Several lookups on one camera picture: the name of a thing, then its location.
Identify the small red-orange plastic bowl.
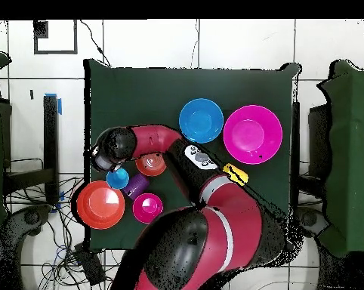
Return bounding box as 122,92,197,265
134,151,168,177

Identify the purple ribbed plastic cup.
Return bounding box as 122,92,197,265
121,172,150,202

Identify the small magenta plastic bowl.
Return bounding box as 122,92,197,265
131,193,165,225

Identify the blue plastic cup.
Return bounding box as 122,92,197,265
105,166,131,190

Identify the large orange plastic bowl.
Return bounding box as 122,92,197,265
76,180,126,230

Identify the blue plastic bowl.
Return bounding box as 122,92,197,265
178,97,224,145

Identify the yellow plastic cup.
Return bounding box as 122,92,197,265
222,162,249,187

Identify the large pink plastic bowl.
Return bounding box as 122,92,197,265
223,104,283,165

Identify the dark green tablecloth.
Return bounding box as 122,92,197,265
83,58,301,255

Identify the blue tape strip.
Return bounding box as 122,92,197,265
44,92,63,116

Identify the black floor box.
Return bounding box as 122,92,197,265
72,242,106,286

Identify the tangle of floor cables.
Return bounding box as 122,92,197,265
6,174,122,290

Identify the black metal frame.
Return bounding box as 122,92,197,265
0,94,60,206
291,101,332,209

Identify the thin black floor cable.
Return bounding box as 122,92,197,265
79,20,112,66

